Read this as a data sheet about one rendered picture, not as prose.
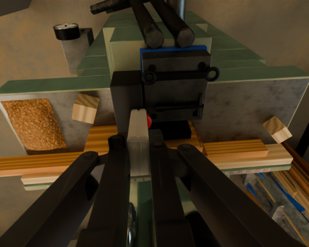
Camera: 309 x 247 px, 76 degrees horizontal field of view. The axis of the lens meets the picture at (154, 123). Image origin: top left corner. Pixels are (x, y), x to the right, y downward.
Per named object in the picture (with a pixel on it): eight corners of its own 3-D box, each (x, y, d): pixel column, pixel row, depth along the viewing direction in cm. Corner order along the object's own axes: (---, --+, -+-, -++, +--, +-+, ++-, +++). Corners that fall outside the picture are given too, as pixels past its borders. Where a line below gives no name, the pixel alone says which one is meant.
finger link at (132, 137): (141, 176, 15) (130, 177, 15) (140, 135, 21) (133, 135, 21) (137, 139, 13) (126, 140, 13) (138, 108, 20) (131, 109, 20)
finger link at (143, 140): (137, 139, 13) (148, 139, 13) (138, 108, 20) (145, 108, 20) (141, 176, 15) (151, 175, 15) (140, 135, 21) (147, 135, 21)
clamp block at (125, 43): (199, 23, 34) (216, 36, 27) (192, 93, 42) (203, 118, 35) (111, 27, 33) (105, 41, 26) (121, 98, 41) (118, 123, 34)
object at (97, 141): (191, 119, 42) (200, 145, 36) (190, 125, 43) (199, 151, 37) (90, 126, 41) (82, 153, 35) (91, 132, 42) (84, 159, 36)
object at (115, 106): (205, 44, 27) (218, 58, 23) (196, 111, 34) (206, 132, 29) (108, 49, 26) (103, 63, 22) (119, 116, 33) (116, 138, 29)
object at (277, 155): (280, 143, 49) (294, 158, 45) (278, 149, 50) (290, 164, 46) (30, 161, 46) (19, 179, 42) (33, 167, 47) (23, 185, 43)
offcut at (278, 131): (261, 124, 44) (271, 135, 41) (274, 115, 43) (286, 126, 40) (268, 132, 46) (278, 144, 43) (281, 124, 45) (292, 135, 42)
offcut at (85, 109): (96, 112, 39) (93, 124, 36) (76, 108, 38) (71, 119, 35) (100, 98, 37) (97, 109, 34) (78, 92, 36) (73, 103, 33)
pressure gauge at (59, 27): (82, 21, 55) (74, 27, 49) (85, 35, 57) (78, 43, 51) (59, 22, 55) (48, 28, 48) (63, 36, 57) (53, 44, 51)
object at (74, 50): (91, 26, 62) (86, 32, 56) (99, 64, 70) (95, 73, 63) (64, 27, 62) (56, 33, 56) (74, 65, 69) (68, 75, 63)
